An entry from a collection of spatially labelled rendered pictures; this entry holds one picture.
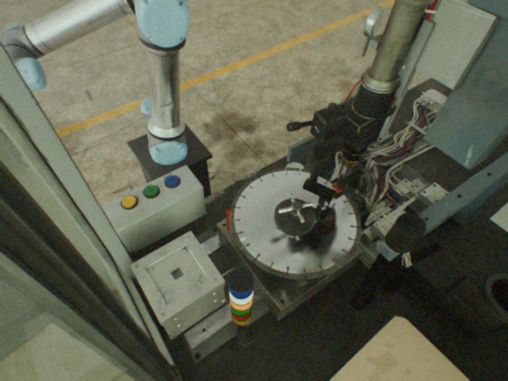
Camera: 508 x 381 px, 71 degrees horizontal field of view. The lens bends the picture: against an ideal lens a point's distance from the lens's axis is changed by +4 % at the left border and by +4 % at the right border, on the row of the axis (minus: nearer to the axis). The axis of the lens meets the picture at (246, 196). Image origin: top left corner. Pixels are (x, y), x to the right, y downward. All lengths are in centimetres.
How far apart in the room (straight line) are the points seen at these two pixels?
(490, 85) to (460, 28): 10
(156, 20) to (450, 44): 59
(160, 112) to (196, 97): 180
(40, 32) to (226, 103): 185
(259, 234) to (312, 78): 231
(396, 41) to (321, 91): 226
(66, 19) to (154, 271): 67
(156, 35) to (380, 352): 96
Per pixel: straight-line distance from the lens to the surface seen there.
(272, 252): 88
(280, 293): 95
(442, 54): 73
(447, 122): 78
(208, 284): 90
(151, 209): 104
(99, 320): 36
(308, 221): 93
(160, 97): 103
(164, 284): 92
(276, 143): 247
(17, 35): 114
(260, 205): 95
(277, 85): 297
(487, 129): 76
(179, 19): 90
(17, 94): 61
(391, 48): 72
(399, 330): 110
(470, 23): 70
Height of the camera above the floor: 173
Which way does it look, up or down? 54 degrees down
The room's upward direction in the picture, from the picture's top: 1 degrees clockwise
